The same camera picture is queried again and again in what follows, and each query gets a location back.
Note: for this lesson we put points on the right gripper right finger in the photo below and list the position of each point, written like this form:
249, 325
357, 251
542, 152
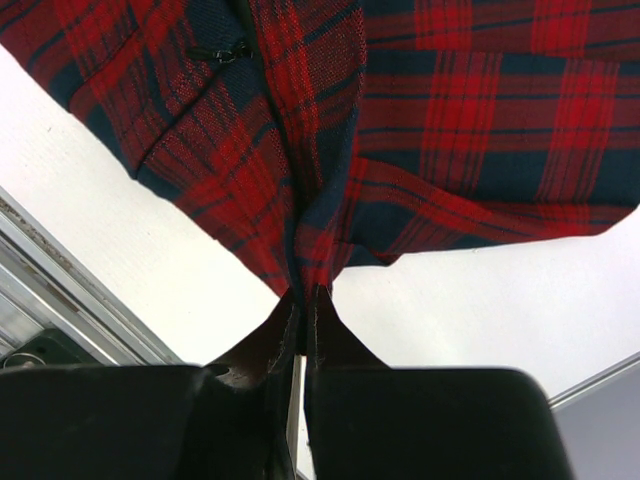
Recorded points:
367, 420

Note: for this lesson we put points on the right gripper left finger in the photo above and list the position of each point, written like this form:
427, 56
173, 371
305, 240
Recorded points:
224, 420

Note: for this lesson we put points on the red navy plaid skirt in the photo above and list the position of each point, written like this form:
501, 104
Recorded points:
308, 136

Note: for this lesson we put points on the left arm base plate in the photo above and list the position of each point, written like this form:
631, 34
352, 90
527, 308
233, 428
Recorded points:
49, 347

